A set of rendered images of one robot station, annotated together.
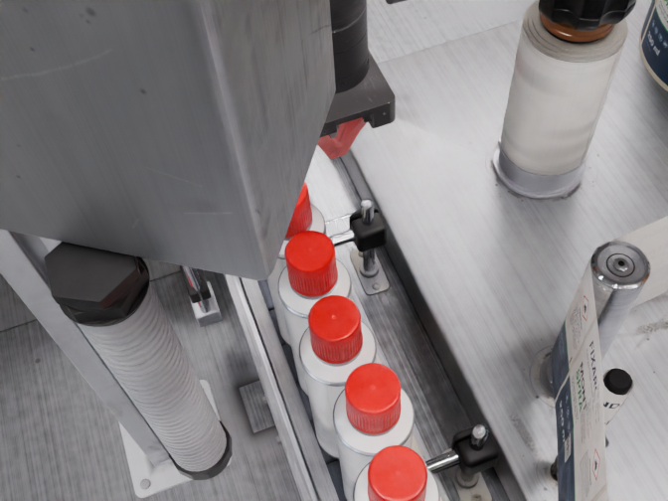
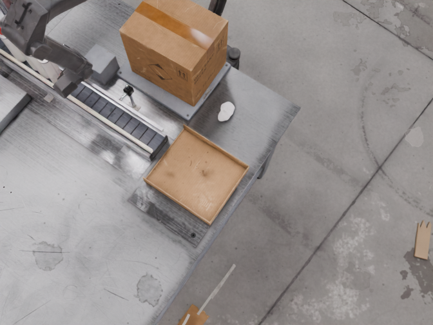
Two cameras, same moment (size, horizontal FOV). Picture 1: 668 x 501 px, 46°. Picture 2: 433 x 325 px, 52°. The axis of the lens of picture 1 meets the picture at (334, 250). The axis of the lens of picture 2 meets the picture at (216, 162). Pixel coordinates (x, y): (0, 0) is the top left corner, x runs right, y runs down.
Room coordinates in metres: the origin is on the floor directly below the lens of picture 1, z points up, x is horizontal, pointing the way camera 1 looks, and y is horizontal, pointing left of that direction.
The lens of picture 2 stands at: (1.71, 0.02, 2.41)
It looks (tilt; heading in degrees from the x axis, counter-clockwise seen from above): 71 degrees down; 138
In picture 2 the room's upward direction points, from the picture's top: 2 degrees clockwise
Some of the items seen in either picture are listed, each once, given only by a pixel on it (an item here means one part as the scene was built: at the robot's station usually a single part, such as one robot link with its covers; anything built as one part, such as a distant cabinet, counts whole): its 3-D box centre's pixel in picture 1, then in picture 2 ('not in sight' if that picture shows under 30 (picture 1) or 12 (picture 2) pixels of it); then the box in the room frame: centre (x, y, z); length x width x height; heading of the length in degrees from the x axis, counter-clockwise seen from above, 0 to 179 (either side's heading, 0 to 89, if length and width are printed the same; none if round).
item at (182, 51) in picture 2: not in sight; (176, 47); (0.90, 0.54, 0.99); 0.30 x 0.24 x 0.27; 18
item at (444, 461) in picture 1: (453, 461); not in sight; (0.19, -0.08, 0.89); 0.06 x 0.03 x 0.12; 106
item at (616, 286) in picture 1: (589, 328); not in sight; (0.26, -0.19, 0.97); 0.05 x 0.05 x 0.19
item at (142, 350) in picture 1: (161, 381); not in sight; (0.15, 0.09, 1.18); 0.04 x 0.04 x 0.21
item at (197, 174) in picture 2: not in sight; (196, 173); (1.30, 0.30, 0.85); 0.30 x 0.26 x 0.04; 16
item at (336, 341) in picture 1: (341, 382); not in sight; (0.23, 0.00, 0.98); 0.05 x 0.05 x 0.20
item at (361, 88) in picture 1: (327, 46); not in sight; (0.42, -0.01, 1.13); 0.10 x 0.07 x 0.07; 15
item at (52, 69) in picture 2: not in sight; (49, 65); (0.66, 0.13, 0.98); 0.05 x 0.05 x 0.20
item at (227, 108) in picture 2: not in sight; (225, 111); (1.17, 0.55, 0.85); 0.08 x 0.07 x 0.04; 79
